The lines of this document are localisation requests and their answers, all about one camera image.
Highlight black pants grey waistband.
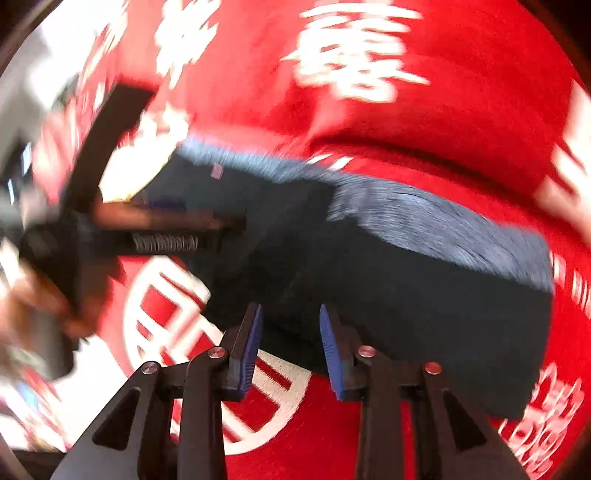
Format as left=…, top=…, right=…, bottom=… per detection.
left=139, top=141, right=553, bottom=419

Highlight person's left hand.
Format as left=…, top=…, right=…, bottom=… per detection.
left=1, top=239, right=100, bottom=357

